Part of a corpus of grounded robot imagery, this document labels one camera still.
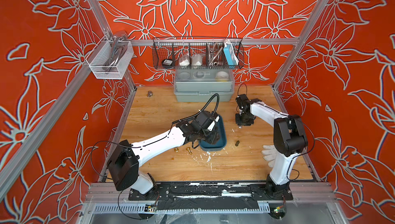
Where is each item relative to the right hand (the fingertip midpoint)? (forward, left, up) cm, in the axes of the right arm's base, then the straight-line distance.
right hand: (238, 123), depth 95 cm
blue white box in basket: (+26, +5, +30) cm, 40 cm away
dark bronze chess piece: (-13, +2, -1) cm, 13 cm away
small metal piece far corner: (+25, +63, -1) cm, 67 cm away
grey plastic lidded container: (+23, +25, +11) cm, 36 cm away
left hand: (-14, +15, +11) cm, 24 cm away
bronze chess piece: (-17, +31, -2) cm, 35 cm away
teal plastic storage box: (-13, +11, -1) cm, 17 cm away
